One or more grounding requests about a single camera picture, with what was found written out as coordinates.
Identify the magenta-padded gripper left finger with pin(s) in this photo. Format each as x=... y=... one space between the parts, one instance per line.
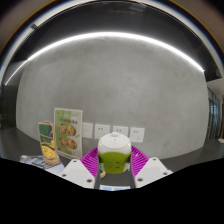
x=78 y=171

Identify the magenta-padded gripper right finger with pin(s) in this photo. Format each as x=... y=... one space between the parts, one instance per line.
x=151 y=170

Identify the green and white charger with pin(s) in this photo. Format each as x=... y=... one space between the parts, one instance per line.
x=114 y=160

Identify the green menu sign stand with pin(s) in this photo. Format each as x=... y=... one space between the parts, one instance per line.
x=68 y=133

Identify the black-framed glass partition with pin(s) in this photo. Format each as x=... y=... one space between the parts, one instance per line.
x=213 y=113

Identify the white ceiling light strip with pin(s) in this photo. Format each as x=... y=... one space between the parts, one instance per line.
x=110 y=34

